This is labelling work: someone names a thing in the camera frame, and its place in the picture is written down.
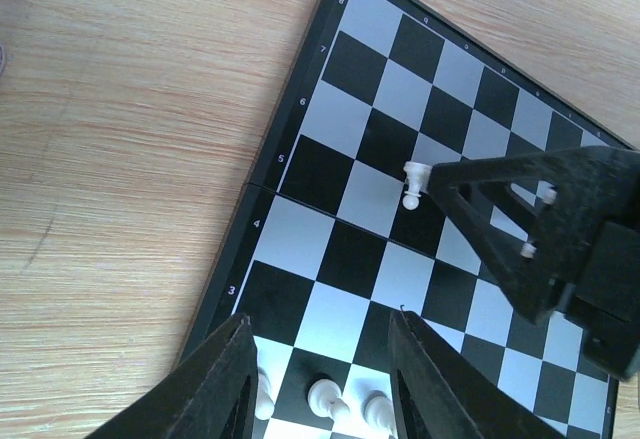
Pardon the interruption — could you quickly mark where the white chess piece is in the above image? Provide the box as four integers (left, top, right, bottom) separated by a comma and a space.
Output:
255, 369, 275, 421
307, 379, 351, 423
363, 391, 397, 438

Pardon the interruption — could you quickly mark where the white chess pawn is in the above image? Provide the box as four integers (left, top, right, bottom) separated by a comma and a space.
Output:
402, 161, 432, 211

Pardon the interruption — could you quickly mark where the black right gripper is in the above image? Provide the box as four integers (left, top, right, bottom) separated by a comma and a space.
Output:
428, 146, 639, 380

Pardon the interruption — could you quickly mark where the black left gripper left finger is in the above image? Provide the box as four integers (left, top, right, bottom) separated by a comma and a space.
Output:
89, 313, 258, 438

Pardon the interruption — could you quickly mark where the white chess piece in tin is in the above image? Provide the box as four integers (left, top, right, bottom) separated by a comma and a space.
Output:
307, 379, 351, 423

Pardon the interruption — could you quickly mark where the black white chess board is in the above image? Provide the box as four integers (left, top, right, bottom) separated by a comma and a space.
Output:
183, 0, 621, 438

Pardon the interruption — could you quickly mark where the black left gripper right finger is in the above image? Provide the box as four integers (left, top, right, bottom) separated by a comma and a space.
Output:
388, 310, 562, 438

